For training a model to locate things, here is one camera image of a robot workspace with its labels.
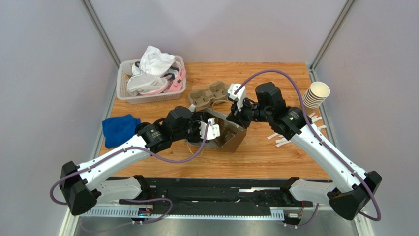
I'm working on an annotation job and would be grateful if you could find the stack of paper cups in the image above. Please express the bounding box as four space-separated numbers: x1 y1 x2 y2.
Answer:
303 81 330 109

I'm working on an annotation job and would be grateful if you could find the pink white item in basket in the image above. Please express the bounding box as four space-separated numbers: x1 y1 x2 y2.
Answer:
126 62 182 96

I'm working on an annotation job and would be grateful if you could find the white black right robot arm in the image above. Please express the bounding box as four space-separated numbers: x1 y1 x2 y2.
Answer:
227 82 382 220

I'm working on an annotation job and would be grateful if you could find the white straw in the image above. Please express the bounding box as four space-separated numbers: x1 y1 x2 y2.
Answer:
267 113 323 141
275 124 328 148

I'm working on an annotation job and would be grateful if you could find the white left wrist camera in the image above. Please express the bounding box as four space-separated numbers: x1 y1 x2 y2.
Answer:
200 118 221 140

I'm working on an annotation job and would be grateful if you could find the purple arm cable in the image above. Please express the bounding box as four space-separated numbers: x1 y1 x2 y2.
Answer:
233 69 382 229
49 121 212 225

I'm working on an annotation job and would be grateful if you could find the white plastic basket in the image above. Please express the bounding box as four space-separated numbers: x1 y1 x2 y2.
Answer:
116 56 186 104

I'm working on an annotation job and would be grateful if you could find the crumpled white paper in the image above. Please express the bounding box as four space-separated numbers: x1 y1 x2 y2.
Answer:
131 45 176 77

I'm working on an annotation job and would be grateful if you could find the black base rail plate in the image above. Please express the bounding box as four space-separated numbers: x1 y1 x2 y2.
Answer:
108 177 334 217

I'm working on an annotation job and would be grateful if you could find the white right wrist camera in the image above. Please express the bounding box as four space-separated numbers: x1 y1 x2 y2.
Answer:
227 84 246 111

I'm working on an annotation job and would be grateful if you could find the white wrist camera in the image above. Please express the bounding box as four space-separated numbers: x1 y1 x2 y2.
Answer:
227 84 246 111
200 118 221 140

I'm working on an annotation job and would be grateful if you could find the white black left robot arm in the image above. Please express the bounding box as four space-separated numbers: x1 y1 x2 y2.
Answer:
50 106 220 216

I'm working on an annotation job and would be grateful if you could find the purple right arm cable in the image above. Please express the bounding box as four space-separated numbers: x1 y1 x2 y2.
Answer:
233 69 382 229

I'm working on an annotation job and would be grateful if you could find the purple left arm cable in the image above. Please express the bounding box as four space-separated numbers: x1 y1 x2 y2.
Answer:
49 121 212 225

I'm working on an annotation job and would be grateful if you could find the brown paper bag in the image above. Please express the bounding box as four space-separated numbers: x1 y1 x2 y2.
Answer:
187 105 247 153

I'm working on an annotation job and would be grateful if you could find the cardboard cup carrier tray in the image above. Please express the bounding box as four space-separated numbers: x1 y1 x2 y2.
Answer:
188 81 229 111

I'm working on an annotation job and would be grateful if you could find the blue folded cloth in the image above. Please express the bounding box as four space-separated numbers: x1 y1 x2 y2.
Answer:
102 114 141 149

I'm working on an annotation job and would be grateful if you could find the aluminium frame rail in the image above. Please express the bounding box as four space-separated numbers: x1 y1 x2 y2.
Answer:
59 183 375 236

